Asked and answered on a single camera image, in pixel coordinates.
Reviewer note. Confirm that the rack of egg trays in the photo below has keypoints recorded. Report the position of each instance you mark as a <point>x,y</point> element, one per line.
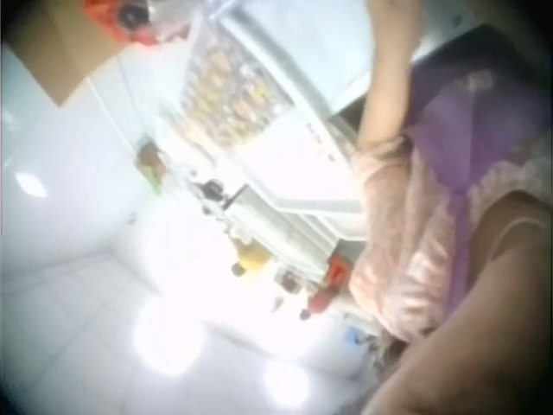
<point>235,86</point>

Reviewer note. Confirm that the orange red container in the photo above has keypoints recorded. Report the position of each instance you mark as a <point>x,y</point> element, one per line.
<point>338,271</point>

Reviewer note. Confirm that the red plastic bag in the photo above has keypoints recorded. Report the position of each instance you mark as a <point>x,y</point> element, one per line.
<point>129,21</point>

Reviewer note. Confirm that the black small appliance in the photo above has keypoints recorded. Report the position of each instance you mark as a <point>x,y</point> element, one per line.
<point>212,190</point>

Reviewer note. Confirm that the brown and green item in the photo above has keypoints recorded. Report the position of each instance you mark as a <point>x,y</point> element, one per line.
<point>150,162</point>

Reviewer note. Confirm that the yellow bottle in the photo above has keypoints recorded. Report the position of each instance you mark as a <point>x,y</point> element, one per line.
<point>249,257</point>

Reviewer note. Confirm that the brown cardboard box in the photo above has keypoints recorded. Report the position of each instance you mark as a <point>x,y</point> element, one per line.
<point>45,45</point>

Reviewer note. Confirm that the red bottle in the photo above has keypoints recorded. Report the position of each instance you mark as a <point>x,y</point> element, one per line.
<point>319,300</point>

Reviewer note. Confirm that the white refrigerator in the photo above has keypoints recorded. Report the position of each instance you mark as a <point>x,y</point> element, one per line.
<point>298,129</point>

